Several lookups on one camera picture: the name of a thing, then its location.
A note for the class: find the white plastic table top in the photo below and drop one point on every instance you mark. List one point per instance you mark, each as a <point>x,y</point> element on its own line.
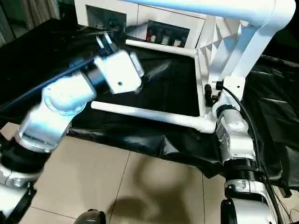
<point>210,35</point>

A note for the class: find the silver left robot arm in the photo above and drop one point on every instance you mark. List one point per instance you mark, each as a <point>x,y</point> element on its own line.
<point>58,105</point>

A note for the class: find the black table mat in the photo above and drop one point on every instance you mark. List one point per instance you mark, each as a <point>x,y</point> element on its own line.
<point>163,81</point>

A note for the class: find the small white bottle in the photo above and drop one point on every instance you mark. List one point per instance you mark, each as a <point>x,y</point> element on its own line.
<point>176,43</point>
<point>154,38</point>
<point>166,39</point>

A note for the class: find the white glass-door cabinet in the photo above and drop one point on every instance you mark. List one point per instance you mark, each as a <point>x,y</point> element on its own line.
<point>168,16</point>

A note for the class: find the long black bar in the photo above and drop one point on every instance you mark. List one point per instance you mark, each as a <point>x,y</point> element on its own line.
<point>280,61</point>

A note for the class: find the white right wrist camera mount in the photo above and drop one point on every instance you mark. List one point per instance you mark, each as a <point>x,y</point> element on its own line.
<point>233,88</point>

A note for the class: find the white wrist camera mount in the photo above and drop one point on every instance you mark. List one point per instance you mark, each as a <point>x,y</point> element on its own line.
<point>233,88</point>
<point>119,72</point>

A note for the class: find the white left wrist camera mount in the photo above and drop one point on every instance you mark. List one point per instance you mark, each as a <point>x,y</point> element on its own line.
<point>119,72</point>

